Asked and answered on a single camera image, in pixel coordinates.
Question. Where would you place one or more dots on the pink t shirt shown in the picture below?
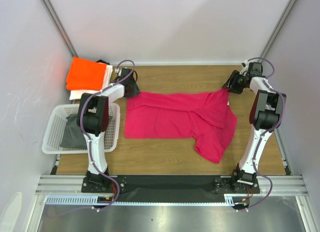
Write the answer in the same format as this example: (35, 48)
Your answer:
(205, 117)

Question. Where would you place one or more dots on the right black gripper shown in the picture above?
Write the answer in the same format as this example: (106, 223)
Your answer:
(232, 83)

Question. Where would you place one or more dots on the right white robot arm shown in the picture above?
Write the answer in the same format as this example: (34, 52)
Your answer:
(265, 116)

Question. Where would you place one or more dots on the grey t shirt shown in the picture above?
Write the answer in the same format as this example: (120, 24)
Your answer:
(73, 137)

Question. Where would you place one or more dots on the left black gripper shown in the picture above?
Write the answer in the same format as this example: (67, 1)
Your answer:
(135, 91)

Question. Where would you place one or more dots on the white folded t shirt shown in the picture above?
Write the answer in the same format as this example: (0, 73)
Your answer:
(76, 94)

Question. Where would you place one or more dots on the white cable duct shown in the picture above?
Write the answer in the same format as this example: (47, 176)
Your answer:
(104, 200)

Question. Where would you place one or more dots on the black folded t shirt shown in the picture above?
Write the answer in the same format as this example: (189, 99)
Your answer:
(103, 62)

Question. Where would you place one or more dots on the orange folded t shirt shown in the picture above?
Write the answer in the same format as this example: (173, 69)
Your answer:
(85, 75)

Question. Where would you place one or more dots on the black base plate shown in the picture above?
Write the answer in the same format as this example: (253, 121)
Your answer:
(201, 187)

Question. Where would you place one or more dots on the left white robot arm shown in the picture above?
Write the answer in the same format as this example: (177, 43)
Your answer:
(93, 120)

